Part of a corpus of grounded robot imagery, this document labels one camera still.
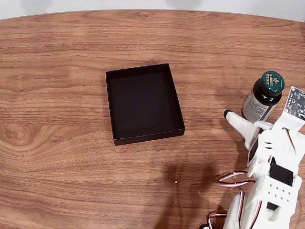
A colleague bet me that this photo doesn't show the dark green pill bottle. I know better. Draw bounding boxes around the dark green pill bottle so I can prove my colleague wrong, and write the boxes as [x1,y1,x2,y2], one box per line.
[241,70,285,123]

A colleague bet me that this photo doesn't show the shallow black box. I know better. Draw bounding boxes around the shallow black box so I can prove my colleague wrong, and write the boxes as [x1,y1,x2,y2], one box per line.
[105,62,186,146]

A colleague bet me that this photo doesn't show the red white black servo wire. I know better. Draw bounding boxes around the red white black servo wire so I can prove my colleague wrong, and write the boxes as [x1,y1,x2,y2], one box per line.
[283,127,298,155]
[218,171,255,188]
[206,211,228,229]

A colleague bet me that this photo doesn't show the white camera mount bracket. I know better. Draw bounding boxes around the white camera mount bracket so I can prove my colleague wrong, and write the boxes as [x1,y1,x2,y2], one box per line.
[271,111,305,135]

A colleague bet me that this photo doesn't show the black camera circuit board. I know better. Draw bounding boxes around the black camera circuit board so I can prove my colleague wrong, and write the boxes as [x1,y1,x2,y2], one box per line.
[284,86,305,120]

